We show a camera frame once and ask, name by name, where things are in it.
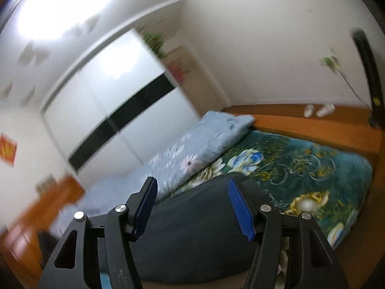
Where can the white cup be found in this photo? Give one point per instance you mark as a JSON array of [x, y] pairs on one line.
[[308, 111], [326, 110]]

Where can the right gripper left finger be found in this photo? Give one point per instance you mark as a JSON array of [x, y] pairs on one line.
[[74, 261]]

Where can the black and white fleece jacket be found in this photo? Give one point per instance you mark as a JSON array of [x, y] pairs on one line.
[[193, 237]]

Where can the red wall decoration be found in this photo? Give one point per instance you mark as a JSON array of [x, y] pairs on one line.
[[8, 149]]

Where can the light blue floral quilt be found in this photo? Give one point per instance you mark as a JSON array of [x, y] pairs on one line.
[[172, 167]]

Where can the white black-striped wardrobe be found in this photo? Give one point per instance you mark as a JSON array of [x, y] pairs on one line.
[[117, 111]]

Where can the wooden headboard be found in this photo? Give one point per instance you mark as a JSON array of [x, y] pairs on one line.
[[19, 244]]

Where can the white wall switch panel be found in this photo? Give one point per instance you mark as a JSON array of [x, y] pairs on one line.
[[45, 184]]

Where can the wooden bed footboard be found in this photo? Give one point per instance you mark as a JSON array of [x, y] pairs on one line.
[[348, 128]]

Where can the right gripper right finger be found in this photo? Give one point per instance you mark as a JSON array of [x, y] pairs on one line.
[[312, 261]]

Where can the green plant decoration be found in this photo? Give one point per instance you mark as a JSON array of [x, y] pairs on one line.
[[332, 62]]

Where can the teal floral bed blanket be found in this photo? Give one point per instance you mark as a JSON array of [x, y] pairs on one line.
[[299, 176]]

